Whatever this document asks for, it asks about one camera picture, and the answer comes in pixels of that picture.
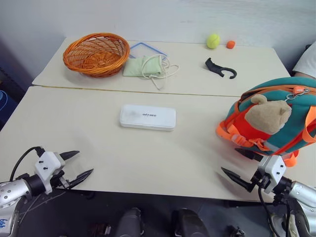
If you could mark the black plastic hook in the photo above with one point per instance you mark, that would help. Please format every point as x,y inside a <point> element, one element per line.
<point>217,69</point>

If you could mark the blue round object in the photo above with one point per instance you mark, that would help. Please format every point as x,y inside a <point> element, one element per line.
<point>3,101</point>

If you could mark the white rectangular case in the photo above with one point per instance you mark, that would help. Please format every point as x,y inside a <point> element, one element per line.
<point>147,118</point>

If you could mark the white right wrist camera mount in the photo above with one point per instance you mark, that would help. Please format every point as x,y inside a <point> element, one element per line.
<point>272,168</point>

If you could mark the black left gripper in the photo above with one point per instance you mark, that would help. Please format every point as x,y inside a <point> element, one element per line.
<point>59,181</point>

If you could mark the yellow tennis ball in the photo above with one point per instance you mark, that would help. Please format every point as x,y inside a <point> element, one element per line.
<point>213,41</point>

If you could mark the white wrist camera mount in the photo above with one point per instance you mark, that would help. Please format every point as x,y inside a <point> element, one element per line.
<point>272,168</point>
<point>48,163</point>

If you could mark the dark rounded shape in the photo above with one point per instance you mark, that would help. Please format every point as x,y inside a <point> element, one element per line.
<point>129,223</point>
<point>187,224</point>

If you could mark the person in white shirt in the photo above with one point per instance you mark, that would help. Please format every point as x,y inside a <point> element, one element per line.
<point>306,63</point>

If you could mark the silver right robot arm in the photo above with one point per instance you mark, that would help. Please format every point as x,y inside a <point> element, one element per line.
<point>300,191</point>

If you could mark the small orange ball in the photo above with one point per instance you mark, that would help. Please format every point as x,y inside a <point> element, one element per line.
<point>230,44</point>

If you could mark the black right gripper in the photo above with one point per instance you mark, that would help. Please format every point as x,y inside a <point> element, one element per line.
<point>259,181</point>

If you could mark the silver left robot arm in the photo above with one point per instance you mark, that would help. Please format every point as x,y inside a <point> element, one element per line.
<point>11,191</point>

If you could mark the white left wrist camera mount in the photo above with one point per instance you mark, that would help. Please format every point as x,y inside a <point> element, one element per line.
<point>48,163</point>

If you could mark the teal orange bear backpack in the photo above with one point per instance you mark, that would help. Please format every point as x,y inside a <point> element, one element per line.
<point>269,116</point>

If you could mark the orange wicker basket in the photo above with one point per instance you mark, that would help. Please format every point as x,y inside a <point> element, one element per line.
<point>96,56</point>

